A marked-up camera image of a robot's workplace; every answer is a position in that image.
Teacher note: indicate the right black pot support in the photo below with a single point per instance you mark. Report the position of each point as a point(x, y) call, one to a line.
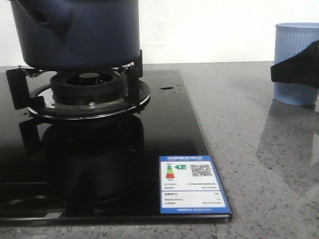
point(18, 86)

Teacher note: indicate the dark blue cooking pot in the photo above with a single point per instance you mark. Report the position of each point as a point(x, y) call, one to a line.
point(64, 35)

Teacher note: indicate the blue energy label sticker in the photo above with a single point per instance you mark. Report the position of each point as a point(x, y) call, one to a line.
point(189, 184)

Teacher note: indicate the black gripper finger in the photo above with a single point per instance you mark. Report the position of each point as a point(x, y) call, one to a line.
point(302, 68)

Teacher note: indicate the blue ribbed plastic cup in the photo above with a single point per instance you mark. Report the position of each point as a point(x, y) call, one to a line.
point(291, 39)

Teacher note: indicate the black glass gas stove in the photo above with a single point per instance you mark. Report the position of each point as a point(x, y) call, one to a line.
point(97, 171)

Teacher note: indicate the right gas burner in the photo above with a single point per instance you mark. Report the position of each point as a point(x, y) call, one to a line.
point(93, 95)

